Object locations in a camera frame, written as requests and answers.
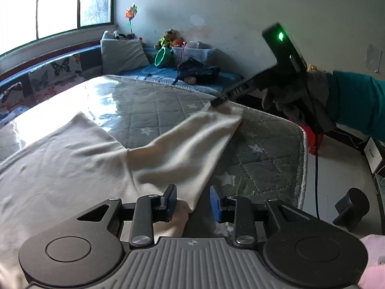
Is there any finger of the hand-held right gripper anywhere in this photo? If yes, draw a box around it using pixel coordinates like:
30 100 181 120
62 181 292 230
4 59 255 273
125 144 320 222
211 66 271 108

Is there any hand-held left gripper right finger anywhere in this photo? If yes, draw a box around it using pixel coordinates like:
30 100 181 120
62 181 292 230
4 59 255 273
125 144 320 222
210 185 305 249

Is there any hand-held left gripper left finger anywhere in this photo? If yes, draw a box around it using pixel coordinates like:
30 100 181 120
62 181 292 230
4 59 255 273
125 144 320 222
77 184 178 248

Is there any beige garment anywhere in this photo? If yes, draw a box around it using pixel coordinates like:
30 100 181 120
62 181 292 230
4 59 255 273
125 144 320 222
0 107 244 289

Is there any person's right hand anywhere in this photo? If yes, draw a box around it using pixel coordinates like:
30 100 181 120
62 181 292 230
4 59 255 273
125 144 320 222
261 72 330 125

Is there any dark bag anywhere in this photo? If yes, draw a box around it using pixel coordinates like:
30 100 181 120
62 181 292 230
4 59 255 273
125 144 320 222
173 57 220 85

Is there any clear plastic storage box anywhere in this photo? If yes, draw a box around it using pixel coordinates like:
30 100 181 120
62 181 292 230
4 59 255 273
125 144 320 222
172 41 215 64

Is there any green plastic bowl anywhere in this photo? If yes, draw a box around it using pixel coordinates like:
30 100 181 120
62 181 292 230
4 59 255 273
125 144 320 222
154 46 173 68

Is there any blue bed sheet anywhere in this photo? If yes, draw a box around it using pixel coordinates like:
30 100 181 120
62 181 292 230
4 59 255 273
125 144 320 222
120 46 244 95

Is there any red plastic stool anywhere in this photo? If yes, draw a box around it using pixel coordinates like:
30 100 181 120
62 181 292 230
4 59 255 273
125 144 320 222
301 123 324 155

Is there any yellow green stuffed toy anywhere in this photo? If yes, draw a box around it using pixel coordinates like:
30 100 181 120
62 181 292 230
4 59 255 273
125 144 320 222
155 28 178 50

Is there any grey pillow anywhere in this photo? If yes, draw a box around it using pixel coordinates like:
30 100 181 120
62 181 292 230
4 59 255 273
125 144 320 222
101 31 150 74

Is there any colourful pinwheel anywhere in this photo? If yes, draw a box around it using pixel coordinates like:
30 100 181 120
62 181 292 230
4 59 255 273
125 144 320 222
125 3 139 37

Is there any black plastic part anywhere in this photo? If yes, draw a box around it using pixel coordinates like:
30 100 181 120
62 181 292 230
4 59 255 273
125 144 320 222
333 187 370 233

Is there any white paper tag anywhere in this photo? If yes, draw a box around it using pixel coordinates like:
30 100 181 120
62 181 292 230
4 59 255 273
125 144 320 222
365 138 385 176

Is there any pink clothing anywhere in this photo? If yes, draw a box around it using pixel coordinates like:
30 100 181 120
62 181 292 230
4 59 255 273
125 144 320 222
357 234 385 289

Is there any butterfly print cushion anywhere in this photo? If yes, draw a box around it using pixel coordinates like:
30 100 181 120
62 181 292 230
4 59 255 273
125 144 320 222
28 53 87 103
0 81 31 119

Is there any window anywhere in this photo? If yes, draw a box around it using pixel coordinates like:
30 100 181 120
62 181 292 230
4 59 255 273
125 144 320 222
0 0 116 55

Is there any clear plastic wall bag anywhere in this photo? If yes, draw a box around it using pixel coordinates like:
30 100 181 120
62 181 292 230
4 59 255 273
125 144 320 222
365 44 383 73

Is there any black cable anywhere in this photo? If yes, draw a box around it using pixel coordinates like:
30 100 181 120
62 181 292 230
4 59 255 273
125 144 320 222
313 131 321 219

